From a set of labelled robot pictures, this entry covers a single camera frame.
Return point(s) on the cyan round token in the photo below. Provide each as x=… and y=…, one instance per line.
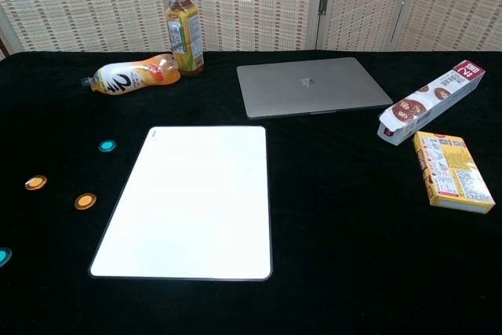
x=3, y=256
x=107, y=146

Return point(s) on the silver closed laptop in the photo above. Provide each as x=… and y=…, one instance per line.
x=310, y=88

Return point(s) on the white magnetic board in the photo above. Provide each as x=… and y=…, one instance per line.
x=188, y=201

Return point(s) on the black tablecloth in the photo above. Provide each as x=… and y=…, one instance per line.
x=333, y=233

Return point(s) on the yellow cap tea bottle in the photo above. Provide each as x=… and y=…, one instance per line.
x=184, y=37

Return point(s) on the orange drink bottle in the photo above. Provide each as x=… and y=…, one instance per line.
x=129, y=78

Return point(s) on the woven folding screen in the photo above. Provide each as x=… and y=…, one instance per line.
x=251, y=5

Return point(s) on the metal screen hinge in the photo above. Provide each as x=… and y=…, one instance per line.
x=322, y=4

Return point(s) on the long white cookie box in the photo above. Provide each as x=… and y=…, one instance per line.
x=431, y=99

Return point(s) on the yellow food box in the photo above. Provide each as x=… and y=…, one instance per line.
x=451, y=170

